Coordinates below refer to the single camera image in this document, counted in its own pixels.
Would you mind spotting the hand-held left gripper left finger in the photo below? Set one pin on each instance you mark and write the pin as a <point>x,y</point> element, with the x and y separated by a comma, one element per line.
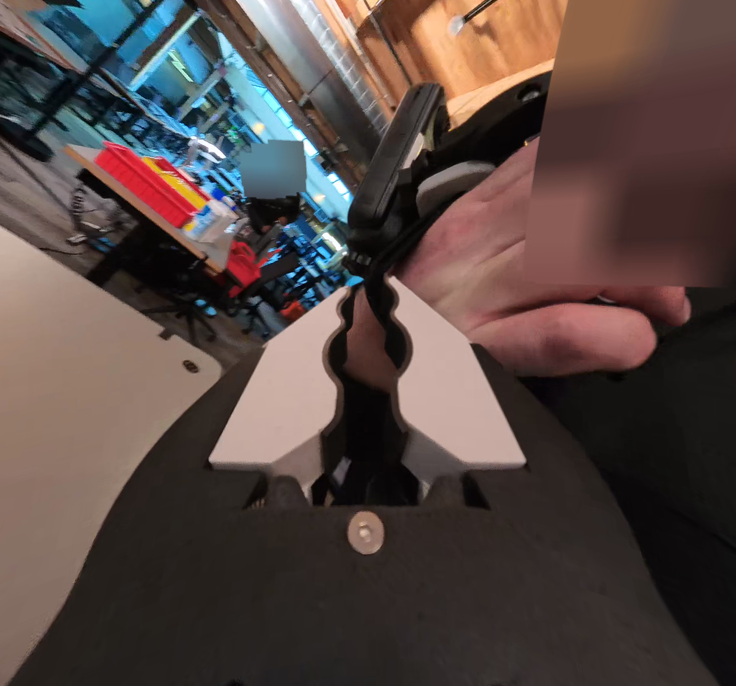
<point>276,410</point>

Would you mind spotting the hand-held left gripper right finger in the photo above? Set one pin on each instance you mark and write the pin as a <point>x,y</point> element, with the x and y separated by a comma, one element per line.
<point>454,410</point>

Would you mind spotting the person's right hand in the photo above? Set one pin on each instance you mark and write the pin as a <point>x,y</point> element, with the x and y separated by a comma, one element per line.
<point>489,249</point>

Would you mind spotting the black office chair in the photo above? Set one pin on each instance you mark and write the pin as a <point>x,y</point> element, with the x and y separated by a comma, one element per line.
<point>184,301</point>

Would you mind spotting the white blue packets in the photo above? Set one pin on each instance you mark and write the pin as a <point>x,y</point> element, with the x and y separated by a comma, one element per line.
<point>210,220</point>

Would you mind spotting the yellow plastic bin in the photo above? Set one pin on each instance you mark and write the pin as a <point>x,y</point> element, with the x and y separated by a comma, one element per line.
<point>178,183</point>

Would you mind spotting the wooden work table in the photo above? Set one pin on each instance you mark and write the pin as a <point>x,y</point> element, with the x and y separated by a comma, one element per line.
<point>144,209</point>

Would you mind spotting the red plastic bin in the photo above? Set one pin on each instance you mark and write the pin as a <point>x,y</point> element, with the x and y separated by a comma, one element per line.
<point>138,177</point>

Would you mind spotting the black metal shelving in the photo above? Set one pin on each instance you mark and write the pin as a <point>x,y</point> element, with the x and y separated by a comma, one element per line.
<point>63,82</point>

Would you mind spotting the silver ventilation duct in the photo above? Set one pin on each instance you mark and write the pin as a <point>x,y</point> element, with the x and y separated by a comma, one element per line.
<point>299,25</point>

